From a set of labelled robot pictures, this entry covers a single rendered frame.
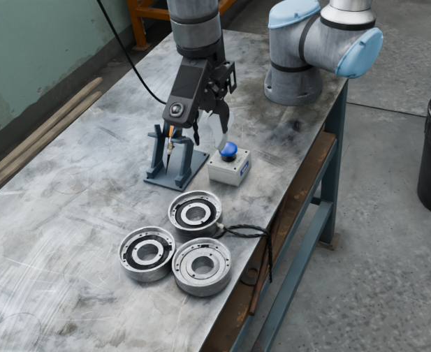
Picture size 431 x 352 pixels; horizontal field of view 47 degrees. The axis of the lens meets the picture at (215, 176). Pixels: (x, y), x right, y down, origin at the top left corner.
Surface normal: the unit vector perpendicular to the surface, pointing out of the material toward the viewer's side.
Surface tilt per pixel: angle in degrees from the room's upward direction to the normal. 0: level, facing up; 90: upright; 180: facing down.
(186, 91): 32
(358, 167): 0
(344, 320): 0
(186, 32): 90
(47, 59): 90
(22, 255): 0
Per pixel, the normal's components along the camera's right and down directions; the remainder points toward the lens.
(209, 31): 0.57, 0.52
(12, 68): 0.89, 0.24
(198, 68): -0.31, -0.27
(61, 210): -0.11, -0.73
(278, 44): -0.69, 0.54
